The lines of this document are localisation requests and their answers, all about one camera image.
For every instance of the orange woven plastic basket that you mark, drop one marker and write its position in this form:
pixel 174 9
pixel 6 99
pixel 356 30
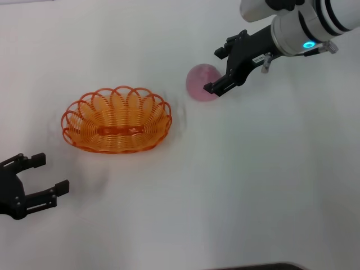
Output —
pixel 118 132

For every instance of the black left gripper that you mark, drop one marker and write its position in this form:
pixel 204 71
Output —
pixel 9 191

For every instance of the pink peach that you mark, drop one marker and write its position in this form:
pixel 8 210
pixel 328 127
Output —
pixel 199 81

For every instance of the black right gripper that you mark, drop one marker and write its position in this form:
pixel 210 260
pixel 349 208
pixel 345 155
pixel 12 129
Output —
pixel 247 53

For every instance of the dark rounded robot base edge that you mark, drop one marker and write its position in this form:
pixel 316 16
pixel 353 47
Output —
pixel 261 267

